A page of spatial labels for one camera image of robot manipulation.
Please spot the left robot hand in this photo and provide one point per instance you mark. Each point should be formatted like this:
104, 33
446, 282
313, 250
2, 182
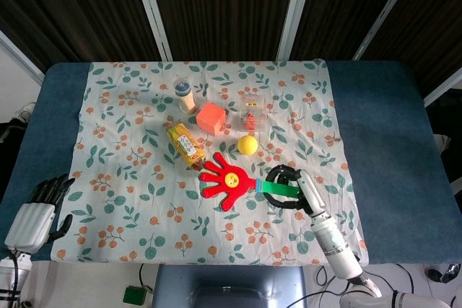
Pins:
30, 225

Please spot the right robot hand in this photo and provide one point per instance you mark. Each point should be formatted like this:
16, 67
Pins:
312, 192

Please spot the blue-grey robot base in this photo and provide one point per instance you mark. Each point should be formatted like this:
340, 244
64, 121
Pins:
227, 286

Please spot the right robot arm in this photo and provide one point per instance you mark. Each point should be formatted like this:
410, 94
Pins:
335, 246

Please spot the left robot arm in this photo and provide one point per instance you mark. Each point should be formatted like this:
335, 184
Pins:
9, 279

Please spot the yellow foam ball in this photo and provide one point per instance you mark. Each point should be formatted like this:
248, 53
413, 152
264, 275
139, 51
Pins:
247, 145

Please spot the clear plastic box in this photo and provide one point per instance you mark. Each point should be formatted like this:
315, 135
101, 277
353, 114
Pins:
252, 107

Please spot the floral fruit-print tablecloth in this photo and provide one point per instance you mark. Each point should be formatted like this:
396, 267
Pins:
126, 178

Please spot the white shoe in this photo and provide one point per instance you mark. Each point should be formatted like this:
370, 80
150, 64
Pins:
27, 110

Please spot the green box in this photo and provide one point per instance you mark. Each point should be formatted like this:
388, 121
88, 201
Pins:
134, 295

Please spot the orange foam cube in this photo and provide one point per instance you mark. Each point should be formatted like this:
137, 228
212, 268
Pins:
209, 118

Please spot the yellow snack box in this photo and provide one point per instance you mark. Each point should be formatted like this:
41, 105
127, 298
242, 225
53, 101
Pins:
184, 144

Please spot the clear spice jar blue cap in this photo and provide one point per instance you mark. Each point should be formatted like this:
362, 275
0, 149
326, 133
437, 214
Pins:
187, 102

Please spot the white frame post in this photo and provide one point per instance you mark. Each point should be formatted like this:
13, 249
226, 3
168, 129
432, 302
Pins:
151, 12
296, 12
21, 57
444, 86
388, 12

